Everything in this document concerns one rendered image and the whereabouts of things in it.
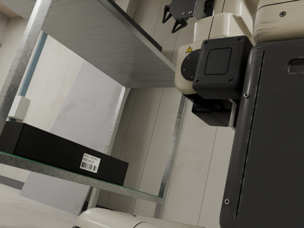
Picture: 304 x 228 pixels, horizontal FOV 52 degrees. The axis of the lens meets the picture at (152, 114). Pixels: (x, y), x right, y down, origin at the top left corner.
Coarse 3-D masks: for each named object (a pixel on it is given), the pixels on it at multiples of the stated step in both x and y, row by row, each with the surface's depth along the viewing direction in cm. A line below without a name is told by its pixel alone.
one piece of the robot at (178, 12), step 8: (176, 0) 103; (184, 0) 101; (192, 0) 99; (200, 0) 102; (176, 8) 102; (184, 8) 100; (192, 8) 98; (200, 8) 115; (208, 8) 104; (176, 16) 100; (184, 16) 98; (192, 16) 97; (200, 16) 120; (208, 16) 107
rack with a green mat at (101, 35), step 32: (0, 0) 124; (32, 0) 118; (64, 0) 113; (96, 0) 108; (32, 32) 88; (64, 32) 137; (96, 32) 130; (128, 32) 123; (96, 64) 164; (128, 64) 154; (160, 64) 144; (0, 96) 83; (0, 128) 82; (0, 160) 82; (32, 160) 90; (96, 192) 169; (128, 192) 125; (160, 192) 147
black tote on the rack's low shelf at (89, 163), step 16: (16, 128) 103; (32, 128) 105; (0, 144) 105; (16, 144) 100; (32, 144) 105; (48, 144) 110; (64, 144) 116; (80, 144) 122; (48, 160) 110; (64, 160) 116; (80, 160) 122; (96, 160) 129; (112, 160) 137; (96, 176) 130; (112, 176) 137
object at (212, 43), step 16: (208, 48) 79; (224, 48) 76; (240, 48) 74; (208, 64) 77; (224, 64) 75; (240, 64) 73; (208, 80) 76; (224, 80) 73; (240, 80) 72; (192, 96) 94; (208, 96) 80; (224, 96) 77; (240, 96) 75; (192, 112) 92; (208, 112) 89; (224, 112) 86
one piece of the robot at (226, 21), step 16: (208, 0) 103; (224, 0) 100; (240, 0) 97; (256, 0) 102; (224, 16) 92; (240, 16) 96; (208, 32) 93; (224, 32) 90; (240, 32) 99; (192, 48) 94; (176, 64) 96; (192, 64) 92; (176, 80) 94; (192, 80) 90
